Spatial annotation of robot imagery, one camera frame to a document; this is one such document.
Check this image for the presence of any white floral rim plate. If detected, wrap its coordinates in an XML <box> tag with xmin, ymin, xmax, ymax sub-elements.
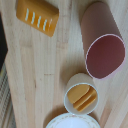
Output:
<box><xmin>45</xmin><ymin>112</ymin><xmax>101</xmax><ymax>128</ymax></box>

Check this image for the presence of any yellow toy bread piece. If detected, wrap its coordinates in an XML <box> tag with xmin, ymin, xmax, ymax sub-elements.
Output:
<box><xmin>67</xmin><ymin>84</ymin><xmax>92</xmax><ymax>104</ymax></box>
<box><xmin>73</xmin><ymin>87</ymin><xmax>98</xmax><ymax>112</ymax></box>

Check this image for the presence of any pink cup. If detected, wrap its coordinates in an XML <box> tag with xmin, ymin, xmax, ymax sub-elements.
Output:
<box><xmin>80</xmin><ymin>1</ymin><xmax>127</xmax><ymax>80</ymax></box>

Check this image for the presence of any woven screen panel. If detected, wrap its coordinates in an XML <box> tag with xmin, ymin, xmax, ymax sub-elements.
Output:
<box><xmin>0</xmin><ymin>63</ymin><xmax>16</xmax><ymax>128</ymax></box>

